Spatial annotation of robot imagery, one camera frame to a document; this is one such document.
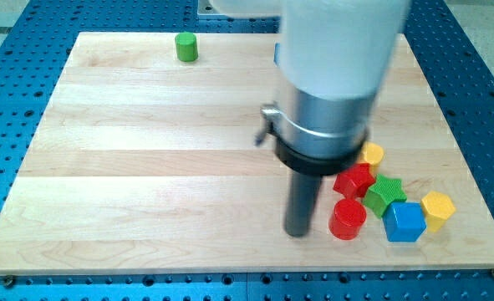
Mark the blue triangle block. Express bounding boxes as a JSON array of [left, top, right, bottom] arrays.
[[273, 43, 280, 66]]

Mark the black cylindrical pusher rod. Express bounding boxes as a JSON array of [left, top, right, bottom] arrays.
[[283, 171, 323, 237]]

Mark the red star block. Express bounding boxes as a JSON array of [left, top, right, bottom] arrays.
[[333, 163, 376, 199]]

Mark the yellow cylinder block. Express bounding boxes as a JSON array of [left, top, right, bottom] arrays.
[[358, 141, 385, 175]]

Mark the blue cube block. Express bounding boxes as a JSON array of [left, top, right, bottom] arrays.
[[382, 202, 426, 242]]

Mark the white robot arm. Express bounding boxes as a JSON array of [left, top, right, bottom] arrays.
[[210, 0, 411, 237]]

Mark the green star block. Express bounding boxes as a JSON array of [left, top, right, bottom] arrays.
[[362, 174, 407, 218]]

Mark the silver cylinder with black ring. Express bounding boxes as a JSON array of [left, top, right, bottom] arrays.
[[255, 78, 375, 176]]

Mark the yellow hexagon block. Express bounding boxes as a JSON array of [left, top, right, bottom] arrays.
[[420, 191, 456, 232]]

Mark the blue perforated metal base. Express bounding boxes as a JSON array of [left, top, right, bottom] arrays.
[[0, 1, 494, 300]]

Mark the light wooden board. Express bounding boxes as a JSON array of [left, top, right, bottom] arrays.
[[0, 33, 494, 275]]

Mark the red cylinder block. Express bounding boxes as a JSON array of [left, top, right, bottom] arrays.
[[328, 198, 367, 240]]

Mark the green cylinder block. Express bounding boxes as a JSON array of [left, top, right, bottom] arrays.
[[175, 32, 198, 62]]

